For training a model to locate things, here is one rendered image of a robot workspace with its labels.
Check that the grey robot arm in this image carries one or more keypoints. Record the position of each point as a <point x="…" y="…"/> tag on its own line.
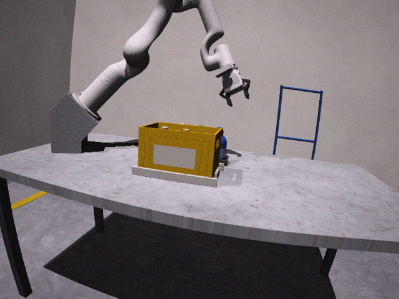
<point x="137" y="57"/>

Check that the blue bottle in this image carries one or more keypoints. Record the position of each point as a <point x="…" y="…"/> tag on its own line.
<point x="223" y="147"/>

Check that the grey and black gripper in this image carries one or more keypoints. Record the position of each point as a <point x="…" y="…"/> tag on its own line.
<point x="234" y="83"/>

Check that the black tray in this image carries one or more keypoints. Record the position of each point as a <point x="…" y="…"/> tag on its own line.
<point x="224" y="161"/>

